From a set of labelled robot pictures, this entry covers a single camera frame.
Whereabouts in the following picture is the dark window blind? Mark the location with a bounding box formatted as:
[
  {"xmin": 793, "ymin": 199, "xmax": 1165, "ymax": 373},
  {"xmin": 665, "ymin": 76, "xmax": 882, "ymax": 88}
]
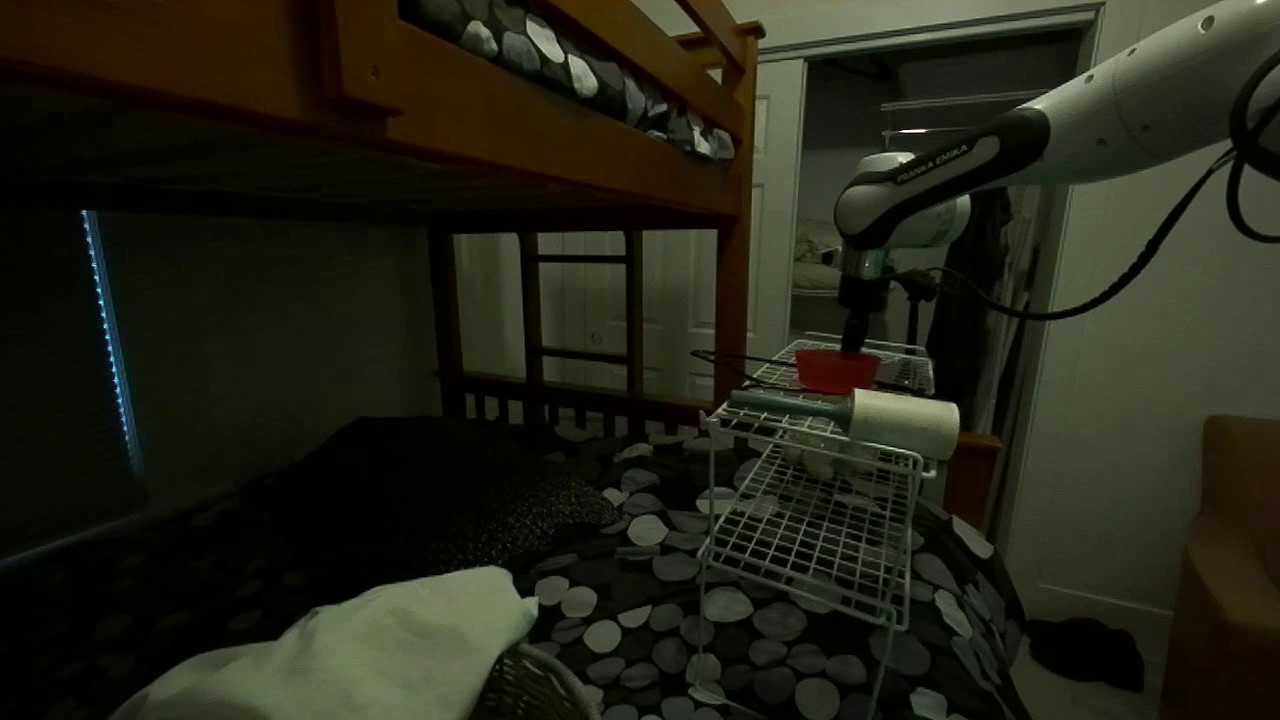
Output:
[{"xmin": 0, "ymin": 196, "xmax": 454, "ymax": 562}]

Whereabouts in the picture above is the white wire two-tier rack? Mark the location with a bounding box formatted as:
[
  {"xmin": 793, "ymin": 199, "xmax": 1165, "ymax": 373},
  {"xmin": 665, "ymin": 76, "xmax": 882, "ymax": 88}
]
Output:
[{"xmin": 691, "ymin": 332, "xmax": 942, "ymax": 641}]

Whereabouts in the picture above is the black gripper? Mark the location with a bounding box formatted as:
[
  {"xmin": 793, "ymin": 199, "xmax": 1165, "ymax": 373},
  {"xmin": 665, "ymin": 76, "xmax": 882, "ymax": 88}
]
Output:
[{"xmin": 838, "ymin": 243, "xmax": 898, "ymax": 358}]

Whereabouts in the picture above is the wooden bunk bed frame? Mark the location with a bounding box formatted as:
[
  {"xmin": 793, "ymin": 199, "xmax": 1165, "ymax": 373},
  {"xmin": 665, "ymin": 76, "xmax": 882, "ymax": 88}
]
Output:
[{"xmin": 0, "ymin": 0, "xmax": 772, "ymax": 442}]

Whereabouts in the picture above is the red bowl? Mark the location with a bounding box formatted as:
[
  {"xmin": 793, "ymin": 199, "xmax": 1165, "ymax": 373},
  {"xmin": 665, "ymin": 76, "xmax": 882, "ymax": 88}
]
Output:
[{"xmin": 795, "ymin": 344, "xmax": 884, "ymax": 400}]

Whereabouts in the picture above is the white cloth in basket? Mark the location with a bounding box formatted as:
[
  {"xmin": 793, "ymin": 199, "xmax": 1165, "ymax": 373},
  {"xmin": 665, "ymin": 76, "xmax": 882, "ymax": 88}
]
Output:
[{"xmin": 113, "ymin": 562, "xmax": 543, "ymax": 720}]

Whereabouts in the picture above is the black item on floor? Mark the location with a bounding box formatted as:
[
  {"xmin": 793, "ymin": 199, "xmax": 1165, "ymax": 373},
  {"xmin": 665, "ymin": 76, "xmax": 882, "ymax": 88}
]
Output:
[{"xmin": 1020, "ymin": 613, "xmax": 1148, "ymax": 695}]

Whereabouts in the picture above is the pebble-print bunk mattress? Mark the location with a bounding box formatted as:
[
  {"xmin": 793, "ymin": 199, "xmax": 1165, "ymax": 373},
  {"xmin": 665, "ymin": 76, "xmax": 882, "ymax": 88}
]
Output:
[{"xmin": 397, "ymin": 0, "xmax": 739, "ymax": 167}]

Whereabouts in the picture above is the black pebble-print bedspread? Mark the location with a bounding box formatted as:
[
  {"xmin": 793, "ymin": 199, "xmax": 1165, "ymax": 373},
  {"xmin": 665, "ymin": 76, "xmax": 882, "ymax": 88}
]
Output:
[{"xmin": 0, "ymin": 412, "xmax": 1033, "ymax": 720}]

